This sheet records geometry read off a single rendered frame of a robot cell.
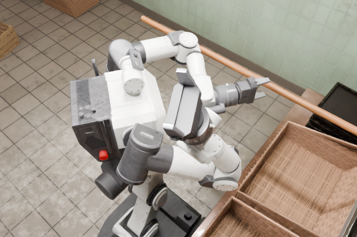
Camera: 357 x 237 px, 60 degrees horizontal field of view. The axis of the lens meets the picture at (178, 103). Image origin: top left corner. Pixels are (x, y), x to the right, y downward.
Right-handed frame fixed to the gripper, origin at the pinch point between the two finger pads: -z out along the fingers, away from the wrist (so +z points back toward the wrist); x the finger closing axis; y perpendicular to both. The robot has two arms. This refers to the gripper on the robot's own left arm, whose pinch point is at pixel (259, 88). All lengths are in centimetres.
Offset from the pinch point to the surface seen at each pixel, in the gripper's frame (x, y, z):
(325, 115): 6.7, 14.4, -22.9
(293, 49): 80, -101, -95
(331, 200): 68, 28, -42
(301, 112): 68, -30, -57
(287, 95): 6.7, 1.0, -13.5
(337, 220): 53, 41, -31
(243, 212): 60, 24, 7
